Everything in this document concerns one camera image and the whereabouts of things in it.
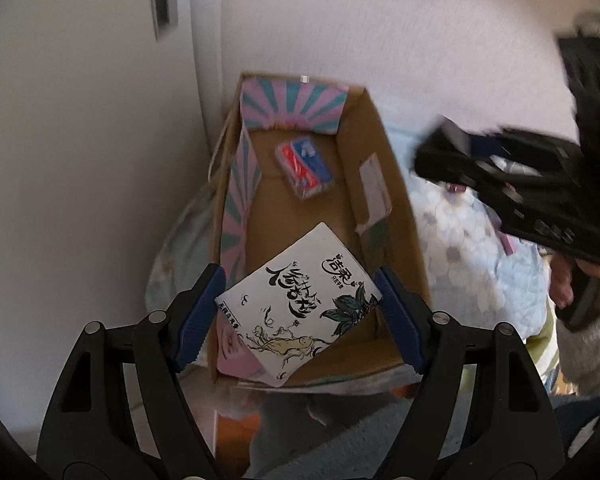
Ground pink packet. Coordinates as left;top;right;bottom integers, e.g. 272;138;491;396
215;320;262;379

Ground white ink-print tissue packet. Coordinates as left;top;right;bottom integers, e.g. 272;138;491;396
215;222;384;389

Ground black strap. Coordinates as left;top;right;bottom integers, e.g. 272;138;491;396
555;25;600;141

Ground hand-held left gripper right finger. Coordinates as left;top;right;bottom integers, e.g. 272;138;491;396
374;266;566;480

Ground person's right hand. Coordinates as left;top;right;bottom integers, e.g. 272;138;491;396
549;253;600;310

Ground red and blue packet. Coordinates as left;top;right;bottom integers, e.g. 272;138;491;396
274;135;334;201

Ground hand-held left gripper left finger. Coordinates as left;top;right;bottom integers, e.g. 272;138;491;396
36;262;226;480

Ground light blue floral blanket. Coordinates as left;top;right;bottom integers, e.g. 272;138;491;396
144;120;563;413

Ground person's right forearm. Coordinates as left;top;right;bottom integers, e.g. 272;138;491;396
555;304;600;397

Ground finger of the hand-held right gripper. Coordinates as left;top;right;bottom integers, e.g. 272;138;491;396
413;135;536;233
432;116;581;163

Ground orange carton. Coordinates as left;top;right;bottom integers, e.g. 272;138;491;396
214;407;262;478

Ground grey cloth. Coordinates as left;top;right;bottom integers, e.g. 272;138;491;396
247;392;600;480

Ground cardboard box with sunburst print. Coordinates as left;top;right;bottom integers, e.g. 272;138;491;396
207;72;433;392

